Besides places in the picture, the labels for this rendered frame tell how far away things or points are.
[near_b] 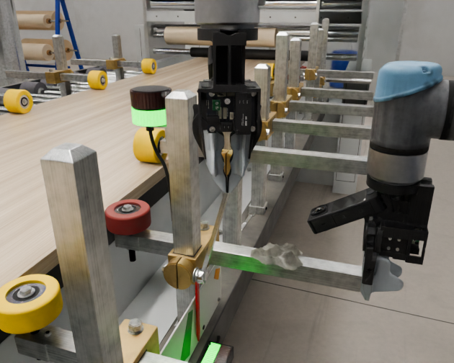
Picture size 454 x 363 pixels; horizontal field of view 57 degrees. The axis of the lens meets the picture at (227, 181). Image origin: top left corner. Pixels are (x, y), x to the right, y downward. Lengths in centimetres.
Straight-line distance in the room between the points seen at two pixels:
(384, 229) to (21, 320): 48
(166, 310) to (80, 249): 58
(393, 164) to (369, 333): 139
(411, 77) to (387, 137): 8
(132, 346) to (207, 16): 40
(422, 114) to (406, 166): 7
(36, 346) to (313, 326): 141
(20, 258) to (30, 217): 14
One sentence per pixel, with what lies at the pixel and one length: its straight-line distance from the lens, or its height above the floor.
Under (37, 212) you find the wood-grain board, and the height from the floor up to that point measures 90.
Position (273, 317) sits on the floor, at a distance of 191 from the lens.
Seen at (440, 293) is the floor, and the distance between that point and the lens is 226.
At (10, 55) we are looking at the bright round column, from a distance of 448.
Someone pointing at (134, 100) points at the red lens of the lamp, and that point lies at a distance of 61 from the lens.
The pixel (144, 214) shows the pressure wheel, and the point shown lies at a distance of 75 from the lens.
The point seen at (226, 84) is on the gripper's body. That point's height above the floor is 116.
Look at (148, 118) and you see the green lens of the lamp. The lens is 61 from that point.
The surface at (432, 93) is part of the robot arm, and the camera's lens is 57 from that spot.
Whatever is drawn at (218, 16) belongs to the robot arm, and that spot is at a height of 123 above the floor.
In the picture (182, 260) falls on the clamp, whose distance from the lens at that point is 68.
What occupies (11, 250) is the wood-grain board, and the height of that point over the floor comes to 90.
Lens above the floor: 124
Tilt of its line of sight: 23 degrees down
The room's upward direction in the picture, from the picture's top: straight up
